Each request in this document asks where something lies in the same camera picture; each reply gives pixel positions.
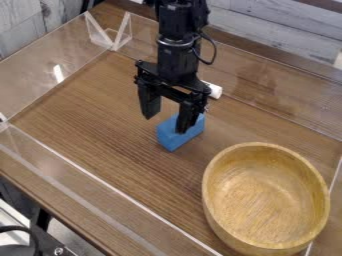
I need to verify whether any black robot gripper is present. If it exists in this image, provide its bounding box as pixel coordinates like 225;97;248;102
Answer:
134;60;211;134

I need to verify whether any blue rectangular block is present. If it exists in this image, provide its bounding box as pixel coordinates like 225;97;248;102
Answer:
156;114;205;152

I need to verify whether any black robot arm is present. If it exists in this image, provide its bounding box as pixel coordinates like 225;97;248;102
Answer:
134;0;216;134

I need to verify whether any brown wooden bowl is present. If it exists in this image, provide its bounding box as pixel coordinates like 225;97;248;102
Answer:
201;142;330;256

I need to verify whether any green Expo marker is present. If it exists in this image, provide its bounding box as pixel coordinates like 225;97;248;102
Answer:
203;81;223;99

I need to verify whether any black metal table leg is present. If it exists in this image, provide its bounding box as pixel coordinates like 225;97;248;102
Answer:
36;208;52;231

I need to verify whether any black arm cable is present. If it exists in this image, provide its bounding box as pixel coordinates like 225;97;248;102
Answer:
191;30;219;66

